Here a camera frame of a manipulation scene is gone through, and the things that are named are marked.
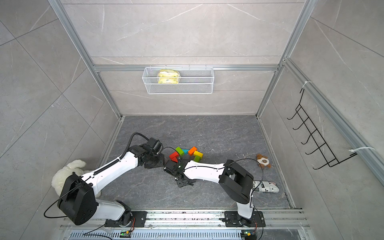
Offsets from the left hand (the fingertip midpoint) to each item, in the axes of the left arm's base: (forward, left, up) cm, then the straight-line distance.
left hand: (163, 160), depth 85 cm
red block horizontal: (+4, -6, -7) cm, 10 cm away
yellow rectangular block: (+8, -20, -7) cm, 23 cm away
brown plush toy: (+1, -60, -6) cm, 61 cm away
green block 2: (+4, -20, -7) cm, 21 cm away
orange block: (+10, -17, -7) cm, 21 cm away
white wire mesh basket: (+50, -18, +20) cm, 57 cm away
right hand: (-10, -13, -7) cm, 18 cm away
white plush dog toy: (-6, +42, +8) cm, 44 cm away
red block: (+8, -5, -7) cm, 12 cm away
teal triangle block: (+9, -13, -6) cm, 17 cm away
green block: (+9, -9, -5) cm, 14 cm away
